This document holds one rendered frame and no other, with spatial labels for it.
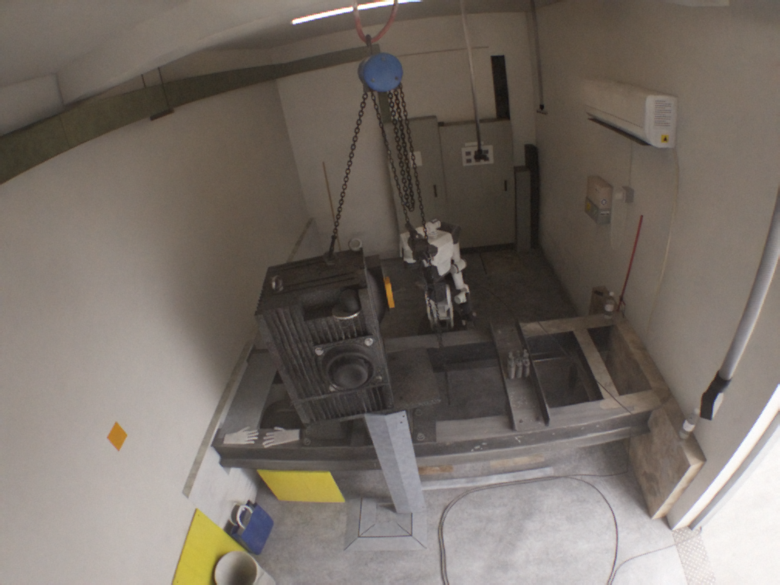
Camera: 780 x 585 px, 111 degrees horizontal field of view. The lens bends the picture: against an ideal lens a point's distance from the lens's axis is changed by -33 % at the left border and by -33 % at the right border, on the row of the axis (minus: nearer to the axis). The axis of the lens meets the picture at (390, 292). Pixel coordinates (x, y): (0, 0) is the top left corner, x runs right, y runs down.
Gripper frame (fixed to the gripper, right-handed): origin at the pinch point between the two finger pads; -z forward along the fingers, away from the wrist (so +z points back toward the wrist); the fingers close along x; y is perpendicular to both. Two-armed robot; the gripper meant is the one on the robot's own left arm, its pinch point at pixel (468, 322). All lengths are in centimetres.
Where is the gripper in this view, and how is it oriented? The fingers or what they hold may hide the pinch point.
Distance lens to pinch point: 318.1
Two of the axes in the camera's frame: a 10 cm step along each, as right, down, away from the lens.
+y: 7.0, -4.5, 5.5
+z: -2.9, -8.9, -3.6
